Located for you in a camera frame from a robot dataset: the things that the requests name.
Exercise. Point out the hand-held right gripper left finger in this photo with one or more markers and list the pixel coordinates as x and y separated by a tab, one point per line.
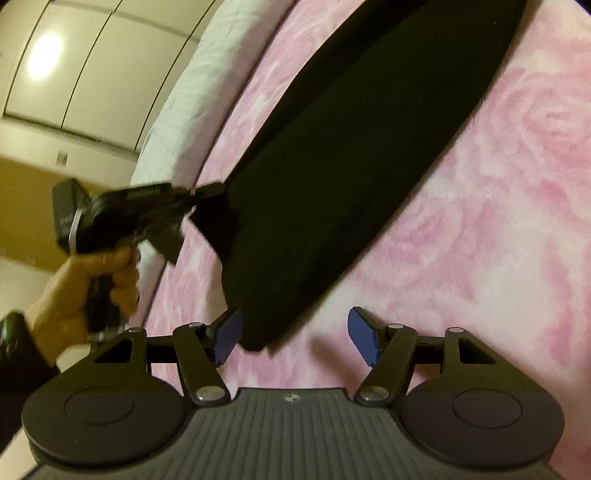
228	336

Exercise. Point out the person's left forearm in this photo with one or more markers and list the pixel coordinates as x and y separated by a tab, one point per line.
16	350

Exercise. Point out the person's left hand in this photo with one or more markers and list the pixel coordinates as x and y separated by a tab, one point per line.
60	300

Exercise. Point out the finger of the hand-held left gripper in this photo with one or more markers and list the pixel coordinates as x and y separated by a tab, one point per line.
205	193

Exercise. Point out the black garment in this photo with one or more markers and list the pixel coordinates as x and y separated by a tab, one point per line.
346	161

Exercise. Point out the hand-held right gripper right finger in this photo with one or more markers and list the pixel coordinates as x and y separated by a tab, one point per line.
362	337

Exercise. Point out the wall light switch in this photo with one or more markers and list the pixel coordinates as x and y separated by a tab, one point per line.
61	158

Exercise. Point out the yellow wooden door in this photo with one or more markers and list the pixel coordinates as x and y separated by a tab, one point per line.
27	203

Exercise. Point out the pink floral blanket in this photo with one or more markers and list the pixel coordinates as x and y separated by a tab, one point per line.
485	230

